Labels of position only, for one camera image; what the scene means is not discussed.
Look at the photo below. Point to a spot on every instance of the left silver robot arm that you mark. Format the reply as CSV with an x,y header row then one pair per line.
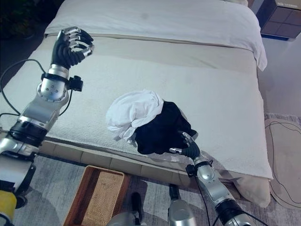
x,y
30,117

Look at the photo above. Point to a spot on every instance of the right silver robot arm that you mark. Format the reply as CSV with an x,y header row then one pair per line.
x,y
216,190

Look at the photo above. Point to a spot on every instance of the black garment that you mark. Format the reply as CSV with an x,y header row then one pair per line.
x,y
162,131

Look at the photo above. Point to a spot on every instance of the white crumpled garment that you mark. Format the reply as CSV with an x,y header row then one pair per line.
x,y
134,115

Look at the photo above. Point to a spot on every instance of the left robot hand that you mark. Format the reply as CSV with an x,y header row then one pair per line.
x,y
61,52

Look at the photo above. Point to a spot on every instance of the dark wooden nightstand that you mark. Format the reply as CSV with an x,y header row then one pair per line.
x,y
279,18

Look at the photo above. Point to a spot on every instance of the patterned grey floor rug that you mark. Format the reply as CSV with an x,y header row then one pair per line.
x,y
54,183

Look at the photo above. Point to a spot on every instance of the white folded duvet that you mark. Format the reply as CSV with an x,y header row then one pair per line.
x,y
164,21

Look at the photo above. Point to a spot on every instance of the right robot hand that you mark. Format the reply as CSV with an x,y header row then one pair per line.
x,y
191,149

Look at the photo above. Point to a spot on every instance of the silver robot legs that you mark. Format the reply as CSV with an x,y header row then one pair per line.
x,y
160,209

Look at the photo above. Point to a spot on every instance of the bed with white sheet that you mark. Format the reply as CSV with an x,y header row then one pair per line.
x,y
164,94

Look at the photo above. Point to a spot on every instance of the brown woven wicker basket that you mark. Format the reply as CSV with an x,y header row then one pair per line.
x,y
96,195

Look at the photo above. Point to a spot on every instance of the yellow robot torso part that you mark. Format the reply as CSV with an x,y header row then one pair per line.
x,y
6,204

